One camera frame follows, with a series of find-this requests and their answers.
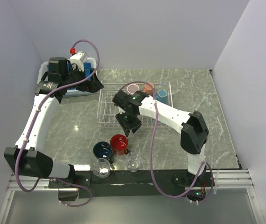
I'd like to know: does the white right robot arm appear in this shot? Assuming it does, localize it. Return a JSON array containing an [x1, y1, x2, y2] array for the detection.
[[112, 90, 209, 186]]

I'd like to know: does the blue cloth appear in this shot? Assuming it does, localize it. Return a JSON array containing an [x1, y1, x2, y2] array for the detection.
[[44, 59, 94, 86]]

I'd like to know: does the black table edge rail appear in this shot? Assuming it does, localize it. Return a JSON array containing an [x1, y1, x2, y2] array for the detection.
[[48, 169, 215, 198]]

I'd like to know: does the dark blue mug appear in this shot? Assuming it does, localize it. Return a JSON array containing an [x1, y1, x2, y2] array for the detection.
[[93, 141, 113, 164]]

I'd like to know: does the clear glass cup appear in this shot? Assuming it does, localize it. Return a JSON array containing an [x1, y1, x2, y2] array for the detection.
[[92, 158, 111, 178], [126, 152, 142, 172]]

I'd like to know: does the aluminium frame rail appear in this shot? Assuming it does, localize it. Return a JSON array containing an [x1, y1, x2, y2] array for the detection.
[[7, 170, 254, 191]]

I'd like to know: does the clear glass cup right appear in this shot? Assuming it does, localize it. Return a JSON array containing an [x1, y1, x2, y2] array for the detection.
[[126, 152, 142, 172]]

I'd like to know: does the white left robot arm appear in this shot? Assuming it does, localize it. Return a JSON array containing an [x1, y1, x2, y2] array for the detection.
[[4, 52, 103, 191]]

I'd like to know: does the light blue mug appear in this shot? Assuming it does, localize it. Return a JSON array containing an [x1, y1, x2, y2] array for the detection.
[[155, 89, 168, 105]]

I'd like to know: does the white wire dish rack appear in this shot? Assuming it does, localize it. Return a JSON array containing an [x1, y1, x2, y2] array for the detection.
[[97, 82, 173, 129]]

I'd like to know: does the purple mug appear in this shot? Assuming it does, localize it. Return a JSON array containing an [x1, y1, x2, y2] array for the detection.
[[126, 84, 140, 95]]

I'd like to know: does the clear glass cup left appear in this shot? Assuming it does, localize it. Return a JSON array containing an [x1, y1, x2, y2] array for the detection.
[[92, 158, 111, 178]]

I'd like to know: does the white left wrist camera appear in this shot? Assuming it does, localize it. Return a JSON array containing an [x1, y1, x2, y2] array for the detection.
[[69, 48, 88, 71]]

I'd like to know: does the red mug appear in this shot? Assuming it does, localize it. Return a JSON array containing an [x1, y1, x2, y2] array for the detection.
[[110, 134, 129, 155]]

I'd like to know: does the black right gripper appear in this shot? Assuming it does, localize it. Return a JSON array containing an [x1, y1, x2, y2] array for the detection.
[[115, 110, 142, 137]]

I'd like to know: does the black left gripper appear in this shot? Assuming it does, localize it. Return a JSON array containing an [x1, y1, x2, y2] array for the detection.
[[62, 64, 103, 93]]

